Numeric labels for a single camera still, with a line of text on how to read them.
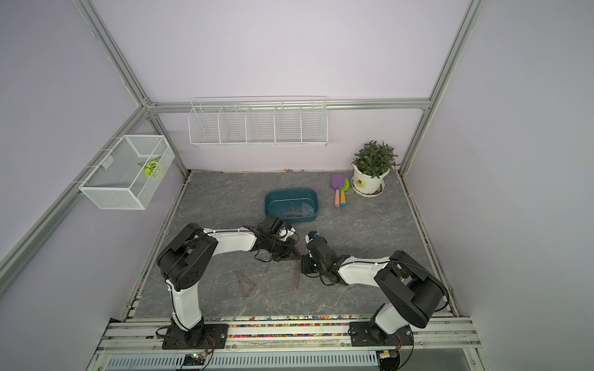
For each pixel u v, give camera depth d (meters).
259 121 1.00
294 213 1.05
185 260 0.50
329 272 0.67
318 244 0.71
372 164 0.99
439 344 0.73
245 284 0.85
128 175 0.82
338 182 1.16
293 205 1.08
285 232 0.83
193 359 0.71
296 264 0.89
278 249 0.82
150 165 0.82
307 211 1.05
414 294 0.44
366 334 0.74
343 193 1.12
